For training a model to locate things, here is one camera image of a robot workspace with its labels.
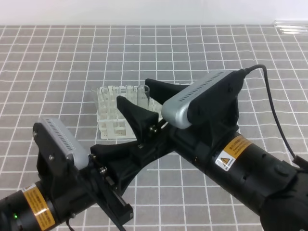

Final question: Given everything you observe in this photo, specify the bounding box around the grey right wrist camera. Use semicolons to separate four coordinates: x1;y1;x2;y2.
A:
161;70;233;130

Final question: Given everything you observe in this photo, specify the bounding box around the spare glass tubes far corner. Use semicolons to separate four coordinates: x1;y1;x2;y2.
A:
273;20;308;36

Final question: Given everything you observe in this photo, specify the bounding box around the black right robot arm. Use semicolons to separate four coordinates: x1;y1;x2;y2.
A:
116;65;308;231

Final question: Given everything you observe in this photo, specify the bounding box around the black right camera cable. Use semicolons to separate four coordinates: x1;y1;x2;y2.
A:
240;64;308;169

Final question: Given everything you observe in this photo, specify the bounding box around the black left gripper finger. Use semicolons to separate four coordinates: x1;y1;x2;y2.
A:
90;141;135;168
106;157;156;193

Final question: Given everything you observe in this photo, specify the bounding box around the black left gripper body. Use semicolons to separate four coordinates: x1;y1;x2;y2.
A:
33;122;133;226

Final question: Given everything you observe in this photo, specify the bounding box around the white plastic test tube rack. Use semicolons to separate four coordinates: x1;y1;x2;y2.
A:
96;85;162;140

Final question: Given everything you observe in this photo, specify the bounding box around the grey checkered tablecloth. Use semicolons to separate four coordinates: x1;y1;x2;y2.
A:
0;25;308;231

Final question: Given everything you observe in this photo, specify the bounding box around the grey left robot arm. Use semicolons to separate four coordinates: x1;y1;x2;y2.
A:
0;117;144;231

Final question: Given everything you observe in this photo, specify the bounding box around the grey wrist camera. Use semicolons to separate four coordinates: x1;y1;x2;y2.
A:
39;117;89;170
161;70;233;130

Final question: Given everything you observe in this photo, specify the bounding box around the clear glass test tube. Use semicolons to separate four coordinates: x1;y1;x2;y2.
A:
137;85;150;110

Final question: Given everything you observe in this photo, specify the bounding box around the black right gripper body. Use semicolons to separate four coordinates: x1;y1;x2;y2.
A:
161;69;244;166

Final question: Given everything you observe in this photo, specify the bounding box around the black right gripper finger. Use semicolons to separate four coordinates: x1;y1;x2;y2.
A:
145;78;189;105
116;96;159;142

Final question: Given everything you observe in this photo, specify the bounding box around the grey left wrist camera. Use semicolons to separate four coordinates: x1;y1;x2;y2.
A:
39;117;89;170

